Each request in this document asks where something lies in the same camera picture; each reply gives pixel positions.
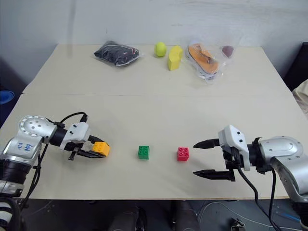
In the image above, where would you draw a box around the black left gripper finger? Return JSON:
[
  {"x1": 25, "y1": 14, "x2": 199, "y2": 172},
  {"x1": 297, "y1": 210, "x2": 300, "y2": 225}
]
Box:
[
  {"x1": 89, "y1": 135, "x2": 111, "y2": 147},
  {"x1": 77, "y1": 150, "x2": 108, "y2": 160}
]

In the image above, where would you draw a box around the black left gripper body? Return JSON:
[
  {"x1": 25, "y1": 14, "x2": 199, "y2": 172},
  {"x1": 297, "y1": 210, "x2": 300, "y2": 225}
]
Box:
[{"x1": 64, "y1": 135, "x2": 94, "y2": 161}]

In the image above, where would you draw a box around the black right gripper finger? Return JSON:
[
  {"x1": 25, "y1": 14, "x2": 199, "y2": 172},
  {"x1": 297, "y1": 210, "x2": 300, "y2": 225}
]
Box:
[
  {"x1": 192, "y1": 169, "x2": 236, "y2": 182},
  {"x1": 192, "y1": 138, "x2": 221, "y2": 149}
]

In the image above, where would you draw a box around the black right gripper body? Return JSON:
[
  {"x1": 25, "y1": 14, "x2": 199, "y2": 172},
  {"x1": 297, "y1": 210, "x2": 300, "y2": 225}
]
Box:
[{"x1": 219, "y1": 143, "x2": 245, "y2": 171}]

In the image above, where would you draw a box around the orange toy brick cube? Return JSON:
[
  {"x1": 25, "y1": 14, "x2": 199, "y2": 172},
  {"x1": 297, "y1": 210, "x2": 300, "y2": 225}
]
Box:
[{"x1": 92, "y1": 141, "x2": 110, "y2": 157}]

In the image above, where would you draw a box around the red toy brick cube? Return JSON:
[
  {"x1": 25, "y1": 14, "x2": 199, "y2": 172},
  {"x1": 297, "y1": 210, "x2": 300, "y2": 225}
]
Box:
[{"x1": 177, "y1": 147, "x2": 190, "y2": 162}]

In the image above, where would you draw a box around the green toy brick cube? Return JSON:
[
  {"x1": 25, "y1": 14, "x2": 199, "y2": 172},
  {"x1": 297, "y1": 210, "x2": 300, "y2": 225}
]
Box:
[{"x1": 137, "y1": 145, "x2": 151, "y2": 160}]

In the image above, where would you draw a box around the dark rounded shape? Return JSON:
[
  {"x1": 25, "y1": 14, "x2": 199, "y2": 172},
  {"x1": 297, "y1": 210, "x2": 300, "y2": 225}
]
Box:
[{"x1": 171, "y1": 200, "x2": 201, "y2": 231}]

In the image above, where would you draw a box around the small black floor device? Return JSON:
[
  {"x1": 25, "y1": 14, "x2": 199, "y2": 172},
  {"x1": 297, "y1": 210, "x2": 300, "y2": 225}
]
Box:
[{"x1": 230, "y1": 217, "x2": 246, "y2": 231}]

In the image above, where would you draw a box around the bagged orange shoe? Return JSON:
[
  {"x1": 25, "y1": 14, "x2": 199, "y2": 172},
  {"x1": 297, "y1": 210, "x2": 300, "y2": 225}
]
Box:
[{"x1": 184, "y1": 40, "x2": 226, "y2": 84}]

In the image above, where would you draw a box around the bagged black clothing bundle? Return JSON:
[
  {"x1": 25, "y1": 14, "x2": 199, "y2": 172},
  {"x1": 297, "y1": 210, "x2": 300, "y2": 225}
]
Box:
[{"x1": 93, "y1": 40, "x2": 145, "y2": 68}]

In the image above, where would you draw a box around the blue round container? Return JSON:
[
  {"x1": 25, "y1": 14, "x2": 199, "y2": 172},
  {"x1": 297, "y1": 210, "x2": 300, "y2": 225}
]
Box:
[{"x1": 0, "y1": 90, "x2": 15, "y2": 105}]

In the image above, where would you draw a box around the yellow foam block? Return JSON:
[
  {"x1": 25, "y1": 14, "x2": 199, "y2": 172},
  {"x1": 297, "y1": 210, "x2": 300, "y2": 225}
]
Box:
[{"x1": 167, "y1": 45, "x2": 184, "y2": 72}]

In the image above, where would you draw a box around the beige cloth bundle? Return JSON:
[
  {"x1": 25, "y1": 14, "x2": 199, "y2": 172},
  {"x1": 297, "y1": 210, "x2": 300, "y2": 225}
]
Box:
[{"x1": 292, "y1": 78, "x2": 308, "y2": 112}]

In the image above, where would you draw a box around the bagged dark red item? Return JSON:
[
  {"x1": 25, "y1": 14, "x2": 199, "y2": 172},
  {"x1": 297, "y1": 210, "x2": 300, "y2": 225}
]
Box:
[{"x1": 219, "y1": 44, "x2": 236, "y2": 59}]

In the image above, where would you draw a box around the yellow-green tennis ball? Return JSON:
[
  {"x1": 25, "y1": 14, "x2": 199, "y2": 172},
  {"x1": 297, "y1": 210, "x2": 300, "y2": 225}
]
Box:
[{"x1": 154, "y1": 42, "x2": 167, "y2": 58}]

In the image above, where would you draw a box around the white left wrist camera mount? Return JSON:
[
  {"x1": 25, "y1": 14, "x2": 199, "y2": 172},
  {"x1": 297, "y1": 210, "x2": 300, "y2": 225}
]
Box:
[{"x1": 59, "y1": 122, "x2": 91, "y2": 150}]

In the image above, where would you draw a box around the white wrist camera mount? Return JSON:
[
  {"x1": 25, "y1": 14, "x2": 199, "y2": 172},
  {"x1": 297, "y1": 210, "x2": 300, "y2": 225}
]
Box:
[
  {"x1": 59, "y1": 122, "x2": 91, "y2": 150},
  {"x1": 218, "y1": 124, "x2": 251, "y2": 172}
]

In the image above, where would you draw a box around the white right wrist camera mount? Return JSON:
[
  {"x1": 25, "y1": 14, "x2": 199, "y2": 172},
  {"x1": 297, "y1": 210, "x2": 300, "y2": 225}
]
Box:
[{"x1": 218, "y1": 124, "x2": 251, "y2": 172}]

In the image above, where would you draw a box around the white floor cable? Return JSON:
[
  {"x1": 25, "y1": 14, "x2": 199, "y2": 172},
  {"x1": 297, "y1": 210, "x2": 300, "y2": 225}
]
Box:
[{"x1": 198, "y1": 201, "x2": 275, "y2": 228}]

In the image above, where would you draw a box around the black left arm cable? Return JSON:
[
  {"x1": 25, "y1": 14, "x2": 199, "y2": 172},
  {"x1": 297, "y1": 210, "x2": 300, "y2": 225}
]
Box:
[{"x1": 20, "y1": 112, "x2": 90, "y2": 206}]

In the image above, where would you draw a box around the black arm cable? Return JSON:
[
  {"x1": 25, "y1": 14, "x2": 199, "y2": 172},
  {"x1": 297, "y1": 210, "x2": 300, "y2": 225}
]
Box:
[
  {"x1": 20, "y1": 112, "x2": 90, "y2": 206},
  {"x1": 237, "y1": 165, "x2": 283, "y2": 231}
]

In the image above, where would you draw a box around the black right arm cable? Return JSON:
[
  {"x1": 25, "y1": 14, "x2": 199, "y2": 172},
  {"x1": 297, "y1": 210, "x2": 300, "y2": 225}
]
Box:
[{"x1": 237, "y1": 165, "x2": 283, "y2": 231}]

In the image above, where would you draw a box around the blue floor cable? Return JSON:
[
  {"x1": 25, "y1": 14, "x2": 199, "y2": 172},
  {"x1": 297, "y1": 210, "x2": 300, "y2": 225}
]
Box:
[{"x1": 278, "y1": 209, "x2": 302, "y2": 223}]

